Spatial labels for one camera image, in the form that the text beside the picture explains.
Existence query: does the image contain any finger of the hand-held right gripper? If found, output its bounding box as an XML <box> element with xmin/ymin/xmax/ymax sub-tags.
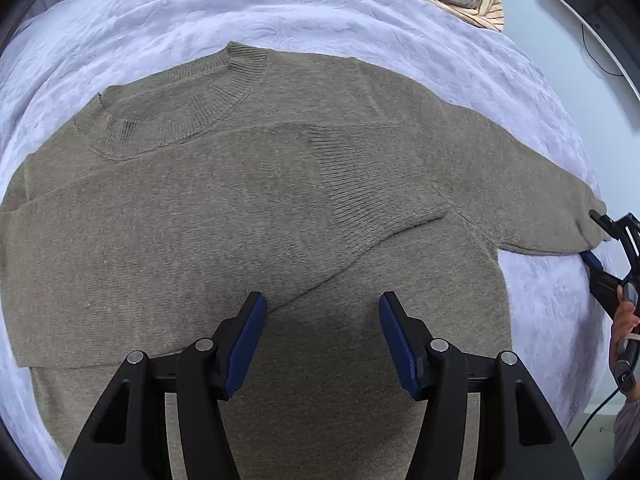
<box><xmin>580</xmin><ymin>250</ymin><xmax>632</xmax><ymax>317</ymax></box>
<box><xmin>588</xmin><ymin>209</ymin><xmax>640</xmax><ymax>286</ymax></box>

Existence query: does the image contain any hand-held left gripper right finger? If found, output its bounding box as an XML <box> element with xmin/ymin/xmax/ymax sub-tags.
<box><xmin>378</xmin><ymin>291</ymin><xmax>586</xmax><ymax>480</ymax></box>

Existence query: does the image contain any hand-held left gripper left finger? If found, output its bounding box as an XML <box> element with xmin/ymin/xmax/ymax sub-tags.
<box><xmin>60</xmin><ymin>291</ymin><xmax>268</xmax><ymax>480</ymax></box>

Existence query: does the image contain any olive knit sweater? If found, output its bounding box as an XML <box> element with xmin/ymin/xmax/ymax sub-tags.
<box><xmin>0</xmin><ymin>41</ymin><xmax>612</xmax><ymax>480</ymax></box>

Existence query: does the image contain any person's right hand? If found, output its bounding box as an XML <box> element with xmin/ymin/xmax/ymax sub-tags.
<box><xmin>611</xmin><ymin>300</ymin><xmax>640</xmax><ymax>367</ymax></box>

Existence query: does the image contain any person's grey clothing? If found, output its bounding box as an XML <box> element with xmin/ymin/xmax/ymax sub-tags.
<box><xmin>612</xmin><ymin>400</ymin><xmax>640</xmax><ymax>467</ymax></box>

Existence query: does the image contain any lavender plush blanket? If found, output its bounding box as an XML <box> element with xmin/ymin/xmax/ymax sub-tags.
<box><xmin>0</xmin><ymin>0</ymin><xmax>603</xmax><ymax>471</ymax></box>

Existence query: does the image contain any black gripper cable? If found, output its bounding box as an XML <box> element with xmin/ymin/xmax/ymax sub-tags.
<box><xmin>569</xmin><ymin>389</ymin><xmax>626</xmax><ymax>448</ymax></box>

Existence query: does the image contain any black monitor cable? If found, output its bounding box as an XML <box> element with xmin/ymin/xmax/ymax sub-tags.
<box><xmin>581</xmin><ymin>25</ymin><xmax>626</xmax><ymax>77</ymax></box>

